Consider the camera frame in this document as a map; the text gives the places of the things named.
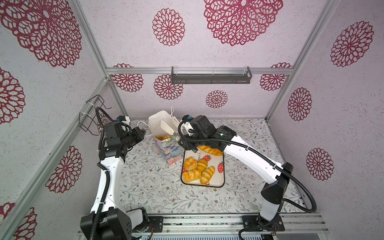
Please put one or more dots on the white strawberry tray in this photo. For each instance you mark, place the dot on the white strawberry tray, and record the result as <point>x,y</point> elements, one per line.
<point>218,179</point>

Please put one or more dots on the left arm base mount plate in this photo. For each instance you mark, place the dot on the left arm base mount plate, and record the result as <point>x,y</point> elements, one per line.
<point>156,225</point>

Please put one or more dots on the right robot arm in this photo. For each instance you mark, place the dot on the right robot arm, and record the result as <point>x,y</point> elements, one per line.
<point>229,142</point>

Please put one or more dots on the black wall shelf rail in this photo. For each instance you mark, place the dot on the black wall shelf rail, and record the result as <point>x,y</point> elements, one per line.
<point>212,78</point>

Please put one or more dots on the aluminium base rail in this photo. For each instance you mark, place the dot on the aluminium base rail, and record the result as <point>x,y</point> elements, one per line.
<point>230,227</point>

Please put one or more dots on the flaky fake pastry bottom left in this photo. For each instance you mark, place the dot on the flaky fake pastry bottom left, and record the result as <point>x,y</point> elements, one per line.
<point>190,176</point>

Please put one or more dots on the round knotted fake bread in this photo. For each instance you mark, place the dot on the round knotted fake bread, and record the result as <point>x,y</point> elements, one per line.
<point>190,164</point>

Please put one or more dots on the small fake croissant centre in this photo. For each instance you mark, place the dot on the small fake croissant centre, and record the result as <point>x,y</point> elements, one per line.
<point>202,165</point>

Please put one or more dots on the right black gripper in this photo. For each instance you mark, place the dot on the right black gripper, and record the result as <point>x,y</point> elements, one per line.
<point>186,144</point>

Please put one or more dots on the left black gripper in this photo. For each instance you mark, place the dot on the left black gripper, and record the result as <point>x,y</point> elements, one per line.
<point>135,131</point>

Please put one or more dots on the black wire wall rack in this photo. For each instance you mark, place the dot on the black wire wall rack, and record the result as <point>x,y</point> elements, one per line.
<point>87,119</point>

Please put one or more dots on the floral paper gift bag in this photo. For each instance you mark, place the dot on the floral paper gift bag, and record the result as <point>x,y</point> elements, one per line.
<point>170,150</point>

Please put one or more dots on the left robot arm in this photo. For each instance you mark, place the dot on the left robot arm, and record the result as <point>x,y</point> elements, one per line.
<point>107,220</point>

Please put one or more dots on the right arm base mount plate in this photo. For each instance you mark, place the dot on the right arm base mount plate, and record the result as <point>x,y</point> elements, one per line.
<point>253,223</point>

